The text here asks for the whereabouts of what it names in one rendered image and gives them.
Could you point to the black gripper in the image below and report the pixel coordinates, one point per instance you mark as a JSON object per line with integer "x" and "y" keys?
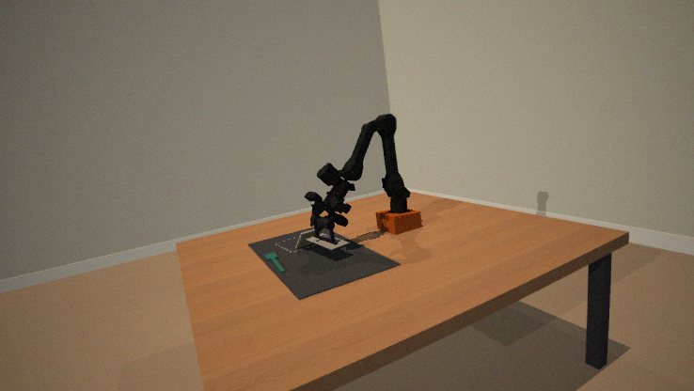
{"x": 319, "y": 206}

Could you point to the green small trowel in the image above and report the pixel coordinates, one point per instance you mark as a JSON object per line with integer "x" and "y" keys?
{"x": 273, "y": 258}

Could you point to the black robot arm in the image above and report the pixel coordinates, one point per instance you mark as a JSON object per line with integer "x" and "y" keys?
{"x": 393, "y": 185}

